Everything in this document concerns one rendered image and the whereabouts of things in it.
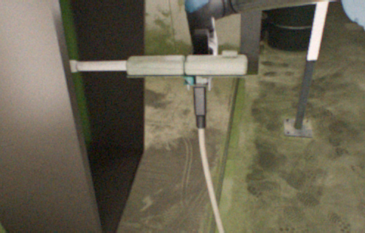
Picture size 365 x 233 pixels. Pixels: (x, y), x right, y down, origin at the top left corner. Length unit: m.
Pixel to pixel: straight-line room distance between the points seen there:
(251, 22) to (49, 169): 2.27
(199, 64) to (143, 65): 0.14
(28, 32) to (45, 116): 0.18
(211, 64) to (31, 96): 0.40
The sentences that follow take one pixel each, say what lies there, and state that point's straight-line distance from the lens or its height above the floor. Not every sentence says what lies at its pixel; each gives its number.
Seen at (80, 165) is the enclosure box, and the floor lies 1.02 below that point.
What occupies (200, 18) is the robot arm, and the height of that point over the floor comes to 1.17.
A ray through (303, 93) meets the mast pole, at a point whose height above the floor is 0.34.
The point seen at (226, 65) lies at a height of 1.16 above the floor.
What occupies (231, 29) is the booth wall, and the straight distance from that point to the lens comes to 2.74.
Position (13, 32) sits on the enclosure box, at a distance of 0.55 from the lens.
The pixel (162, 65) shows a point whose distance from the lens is 0.71.
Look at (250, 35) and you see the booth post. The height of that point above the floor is 0.42.
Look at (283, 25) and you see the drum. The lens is 3.27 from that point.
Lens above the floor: 1.48
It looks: 38 degrees down
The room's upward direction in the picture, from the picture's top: 8 degrees counter-clockwise
